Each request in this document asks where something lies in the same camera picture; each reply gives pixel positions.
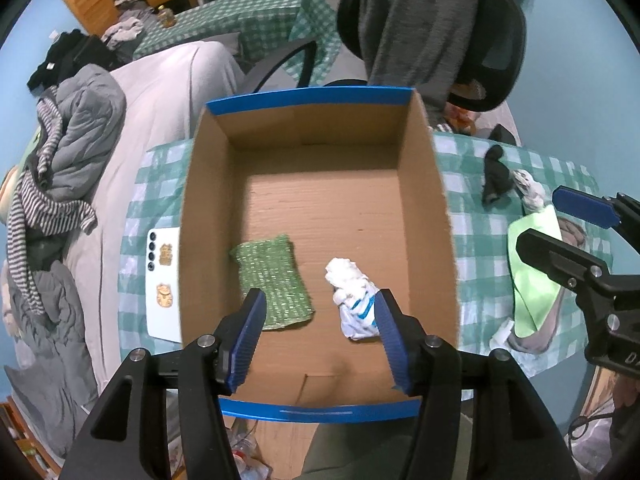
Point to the light green cloth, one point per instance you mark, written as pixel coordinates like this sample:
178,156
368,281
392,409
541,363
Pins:
532,280

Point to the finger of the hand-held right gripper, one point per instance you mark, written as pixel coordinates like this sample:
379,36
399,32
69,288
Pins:
555,255
585,207

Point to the green knitted cloth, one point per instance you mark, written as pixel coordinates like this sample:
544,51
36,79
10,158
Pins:
272,280

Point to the white and grey sock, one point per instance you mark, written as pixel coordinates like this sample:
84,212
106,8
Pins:
531,192

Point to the black sock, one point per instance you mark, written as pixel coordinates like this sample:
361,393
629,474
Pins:
496,175

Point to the black cloth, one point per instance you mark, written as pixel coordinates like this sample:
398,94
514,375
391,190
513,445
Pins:
502,134

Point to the plastic bottles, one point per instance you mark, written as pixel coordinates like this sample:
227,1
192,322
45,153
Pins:
247,455

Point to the plastic bag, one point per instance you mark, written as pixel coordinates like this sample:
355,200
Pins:
595,440

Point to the black office chair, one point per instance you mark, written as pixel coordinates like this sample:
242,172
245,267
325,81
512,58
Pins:
500,45

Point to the black clothing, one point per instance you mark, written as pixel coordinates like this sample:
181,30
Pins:
75,57

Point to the small jar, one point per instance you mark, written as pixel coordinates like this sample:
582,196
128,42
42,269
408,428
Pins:
166,16

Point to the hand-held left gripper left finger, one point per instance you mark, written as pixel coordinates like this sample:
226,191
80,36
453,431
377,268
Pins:
246,342

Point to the white and blue sock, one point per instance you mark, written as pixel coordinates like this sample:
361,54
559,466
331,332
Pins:
350,295

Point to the grey bed sheet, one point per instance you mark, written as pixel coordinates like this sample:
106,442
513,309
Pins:
165,105

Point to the blue-rimmed cardboard box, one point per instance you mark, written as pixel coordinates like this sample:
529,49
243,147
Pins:
330,200

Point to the pile of grey clothes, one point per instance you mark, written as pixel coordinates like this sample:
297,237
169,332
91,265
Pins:
82,130

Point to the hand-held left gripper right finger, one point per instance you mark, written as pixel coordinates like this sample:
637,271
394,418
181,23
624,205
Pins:
393,342

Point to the white phone with stickers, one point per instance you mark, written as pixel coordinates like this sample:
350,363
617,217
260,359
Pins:
165,285

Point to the striped garment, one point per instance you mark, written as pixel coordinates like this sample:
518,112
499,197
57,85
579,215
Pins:
30,210

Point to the orange packet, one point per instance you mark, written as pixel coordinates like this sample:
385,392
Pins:
461,117

